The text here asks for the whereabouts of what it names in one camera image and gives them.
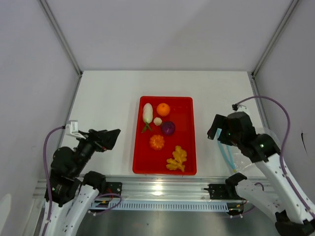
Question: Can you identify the yellow ginger root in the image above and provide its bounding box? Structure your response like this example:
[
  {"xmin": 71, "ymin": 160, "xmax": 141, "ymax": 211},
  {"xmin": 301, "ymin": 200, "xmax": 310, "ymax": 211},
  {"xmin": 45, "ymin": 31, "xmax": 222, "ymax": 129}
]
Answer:
[{"xmin": 166, "ymin": 146, "xmax": 187, "ymax": 172}]

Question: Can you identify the orange fruit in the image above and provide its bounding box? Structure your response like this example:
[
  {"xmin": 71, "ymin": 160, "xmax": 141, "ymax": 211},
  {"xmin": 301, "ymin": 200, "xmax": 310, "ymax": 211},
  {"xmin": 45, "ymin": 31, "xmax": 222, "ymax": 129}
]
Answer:
[{"xmin": 157, "ymin": 103, "xmax": 170, "ymax": 117}]

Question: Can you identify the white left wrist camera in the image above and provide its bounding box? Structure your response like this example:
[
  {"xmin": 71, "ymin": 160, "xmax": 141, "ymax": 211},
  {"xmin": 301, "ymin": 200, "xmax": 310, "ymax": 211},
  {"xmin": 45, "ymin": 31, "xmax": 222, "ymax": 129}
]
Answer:
[{"xmin": 65, "ymin": 120, "xmax": 86, "ymax": 139}]

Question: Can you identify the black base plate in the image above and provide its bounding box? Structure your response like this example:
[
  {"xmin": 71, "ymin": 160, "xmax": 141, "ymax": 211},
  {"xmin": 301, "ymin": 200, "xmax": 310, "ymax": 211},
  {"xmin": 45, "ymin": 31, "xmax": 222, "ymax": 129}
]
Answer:
[
  {"xmin": 105, "ymin": 182, "xmax": 123, "ymax": 195},
  {"xmin": 203, "ymin": 183, "xmax": 242, "ymax": 200}
]

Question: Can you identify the left aluminium corner post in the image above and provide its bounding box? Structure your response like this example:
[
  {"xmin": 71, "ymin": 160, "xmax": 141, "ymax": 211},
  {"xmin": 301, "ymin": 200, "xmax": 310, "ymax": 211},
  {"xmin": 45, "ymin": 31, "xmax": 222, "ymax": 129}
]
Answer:
[{"xmin": 39, "ymin": 0, "xmax": 83, "ymax": 77}]

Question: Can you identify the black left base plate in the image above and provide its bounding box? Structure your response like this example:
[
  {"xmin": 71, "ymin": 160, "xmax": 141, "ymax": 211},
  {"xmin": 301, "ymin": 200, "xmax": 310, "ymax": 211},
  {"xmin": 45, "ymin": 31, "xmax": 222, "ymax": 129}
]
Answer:
[{"xmin": 105, "ymin": 182, "xmax": 123, "ymax": 195}]

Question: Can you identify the white slotted cable duct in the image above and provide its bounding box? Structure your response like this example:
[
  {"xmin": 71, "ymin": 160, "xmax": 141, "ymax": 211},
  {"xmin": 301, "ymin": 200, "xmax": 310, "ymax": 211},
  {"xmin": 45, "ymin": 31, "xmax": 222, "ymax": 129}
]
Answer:
[{"xmin": 87, "ymin": 201, "xmax": 229, "ymax": 212}]

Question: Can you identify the white radish with green stem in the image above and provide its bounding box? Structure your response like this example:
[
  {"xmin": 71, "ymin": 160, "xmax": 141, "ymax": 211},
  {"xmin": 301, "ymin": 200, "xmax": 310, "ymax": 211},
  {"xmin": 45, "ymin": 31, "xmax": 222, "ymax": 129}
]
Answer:
[{"xmin": 142, "ymin": 103, "xmax": 153, "ymax": 133}]

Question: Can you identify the clear zip top bag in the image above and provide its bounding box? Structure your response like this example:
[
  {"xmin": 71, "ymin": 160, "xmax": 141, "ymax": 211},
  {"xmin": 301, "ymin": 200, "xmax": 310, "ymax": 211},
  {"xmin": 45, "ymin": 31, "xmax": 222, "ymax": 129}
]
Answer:
[{"xmin": 215, "ymin": 128, "xmax": 262, "ymax": 177}]

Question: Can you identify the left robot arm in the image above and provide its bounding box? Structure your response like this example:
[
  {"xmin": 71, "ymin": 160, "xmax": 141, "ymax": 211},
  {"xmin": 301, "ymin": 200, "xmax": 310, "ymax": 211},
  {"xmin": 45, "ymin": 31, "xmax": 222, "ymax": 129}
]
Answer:
[{"xmin": 40, "ymin": 125, "xmax": 122, "ymax": 236}]

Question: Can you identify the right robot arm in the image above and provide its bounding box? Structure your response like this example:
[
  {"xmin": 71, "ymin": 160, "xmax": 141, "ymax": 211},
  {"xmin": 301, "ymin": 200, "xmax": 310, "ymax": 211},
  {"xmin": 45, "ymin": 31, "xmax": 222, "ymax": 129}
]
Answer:
[{"xmin": 207, "ymin": 112, "xmax": 315, "ymax": 236}]

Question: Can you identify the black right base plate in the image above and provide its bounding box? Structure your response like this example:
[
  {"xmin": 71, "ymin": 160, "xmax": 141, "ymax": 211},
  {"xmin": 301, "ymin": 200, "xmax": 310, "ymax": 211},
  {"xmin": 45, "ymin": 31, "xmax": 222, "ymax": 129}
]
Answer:
[{"xmin": 203, "ymin": 183, "xmax": 242, "ymax": 200}]

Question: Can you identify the red plastic tray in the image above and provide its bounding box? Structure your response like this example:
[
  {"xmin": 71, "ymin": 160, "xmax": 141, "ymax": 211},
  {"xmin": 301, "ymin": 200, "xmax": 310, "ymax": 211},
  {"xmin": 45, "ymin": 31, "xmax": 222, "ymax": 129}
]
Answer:
[{"xmin": 132, "ymin": 96, "xmax": 197, "ymax": 176}]

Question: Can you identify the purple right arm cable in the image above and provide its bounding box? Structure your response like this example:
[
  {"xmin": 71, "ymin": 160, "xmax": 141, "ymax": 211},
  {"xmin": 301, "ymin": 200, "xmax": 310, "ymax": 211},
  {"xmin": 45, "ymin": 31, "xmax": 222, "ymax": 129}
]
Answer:
[{"xmin": 237, "ymin": 95, "xmax": 315, "ymax": 219}]

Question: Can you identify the aluminium corner post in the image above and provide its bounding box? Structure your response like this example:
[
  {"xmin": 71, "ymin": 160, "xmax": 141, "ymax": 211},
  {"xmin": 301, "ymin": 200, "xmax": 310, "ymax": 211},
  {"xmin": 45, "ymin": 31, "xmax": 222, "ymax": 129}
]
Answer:
[
  {"xmin": 39, "ymin": 0, "xmax": 83, "ymax": 77},
  {"xmin": 251, "ymin": 0, "xmax": 302, "ymax": 77}
]

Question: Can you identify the right aluminium corner post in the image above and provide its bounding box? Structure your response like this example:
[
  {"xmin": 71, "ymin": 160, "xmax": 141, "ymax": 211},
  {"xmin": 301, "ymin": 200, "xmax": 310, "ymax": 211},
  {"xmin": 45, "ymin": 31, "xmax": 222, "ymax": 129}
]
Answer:
[{"xmin": 251, "ymin": 0, "xmax": 302, "ymax": 77}]

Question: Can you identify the orange pumpkin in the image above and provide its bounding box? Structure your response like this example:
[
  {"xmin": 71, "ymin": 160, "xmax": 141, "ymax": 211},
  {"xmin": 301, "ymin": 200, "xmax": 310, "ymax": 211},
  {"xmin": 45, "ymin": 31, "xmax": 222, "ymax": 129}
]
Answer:
[{"xmin": 149, "ymin": 135, "xmax": 165, "ymax": 151}]

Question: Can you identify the purple onion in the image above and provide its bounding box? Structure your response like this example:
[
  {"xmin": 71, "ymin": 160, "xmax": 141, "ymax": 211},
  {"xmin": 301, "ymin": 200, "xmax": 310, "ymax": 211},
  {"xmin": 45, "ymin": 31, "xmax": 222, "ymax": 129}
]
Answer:
[{"xmin": 161, "ymin": 121, "xmax": 176, "ymax": 136}]

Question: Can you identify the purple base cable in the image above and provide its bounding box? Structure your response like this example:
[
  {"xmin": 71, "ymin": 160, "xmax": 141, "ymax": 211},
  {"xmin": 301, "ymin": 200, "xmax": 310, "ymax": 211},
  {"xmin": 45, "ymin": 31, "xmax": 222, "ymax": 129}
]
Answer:
[
  {"xmin": 88, "ymin": 193, "xmax": 122, "ymax": 217},
  {"xmin": 227, "ymin": 181, "xmax": 265, "ymax": 219}
]

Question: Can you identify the aluminium front rail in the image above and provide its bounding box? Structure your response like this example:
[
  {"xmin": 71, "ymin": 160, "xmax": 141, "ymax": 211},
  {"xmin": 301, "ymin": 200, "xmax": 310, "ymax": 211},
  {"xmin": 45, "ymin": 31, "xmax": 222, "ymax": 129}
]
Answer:
[{"xmin": 33, "ymin": 175, "xmax": 274, "ymax": 204}]

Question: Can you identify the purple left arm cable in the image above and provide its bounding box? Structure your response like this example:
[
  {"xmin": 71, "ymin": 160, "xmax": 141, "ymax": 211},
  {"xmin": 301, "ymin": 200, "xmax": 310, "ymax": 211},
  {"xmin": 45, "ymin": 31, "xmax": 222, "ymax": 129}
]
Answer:
[{"xmin": 40, "ymin": 125, "xmax": 68, "ymax": 236}]

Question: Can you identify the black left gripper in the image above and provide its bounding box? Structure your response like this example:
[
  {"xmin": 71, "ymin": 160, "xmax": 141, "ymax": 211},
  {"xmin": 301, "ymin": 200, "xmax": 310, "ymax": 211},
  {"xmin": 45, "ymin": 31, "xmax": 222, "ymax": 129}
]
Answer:
[{"xmin": 72, "ymin": 127, "xmax": 121, "ymax": 175}]

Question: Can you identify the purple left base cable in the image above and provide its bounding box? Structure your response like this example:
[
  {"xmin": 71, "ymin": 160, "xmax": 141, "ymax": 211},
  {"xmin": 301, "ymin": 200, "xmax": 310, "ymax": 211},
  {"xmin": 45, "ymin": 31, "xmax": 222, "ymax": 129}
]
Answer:
[{"xmin": 88, "ymin": 193, "xmax": 122, "ymax": 217}]

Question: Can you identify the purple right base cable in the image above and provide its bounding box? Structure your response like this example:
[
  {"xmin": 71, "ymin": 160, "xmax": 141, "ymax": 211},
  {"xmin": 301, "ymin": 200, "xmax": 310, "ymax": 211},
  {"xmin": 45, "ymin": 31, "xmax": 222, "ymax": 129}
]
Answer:
[{"xmin": 227, "ymin": 181, "xmax": 265, "ymax": 219}]

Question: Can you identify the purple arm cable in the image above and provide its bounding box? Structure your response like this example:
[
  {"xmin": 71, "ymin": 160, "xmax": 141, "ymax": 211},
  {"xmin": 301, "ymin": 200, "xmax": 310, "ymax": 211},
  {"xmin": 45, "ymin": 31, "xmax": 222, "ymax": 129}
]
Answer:
[
  {"xmin": 40, "ymin": 125, "xmax": 68, "ymax": 236},
  {"xmin": 237, "ymin": 95, "xmax": 315, "ymax": 219}
]

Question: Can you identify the white garlic bulb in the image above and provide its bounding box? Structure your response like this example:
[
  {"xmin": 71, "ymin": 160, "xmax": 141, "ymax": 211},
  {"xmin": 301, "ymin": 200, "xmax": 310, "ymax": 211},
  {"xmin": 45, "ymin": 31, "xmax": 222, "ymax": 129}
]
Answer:
[{"xmin": 153, "ymin": 117, "xmax": 162, "ymax": 126}]

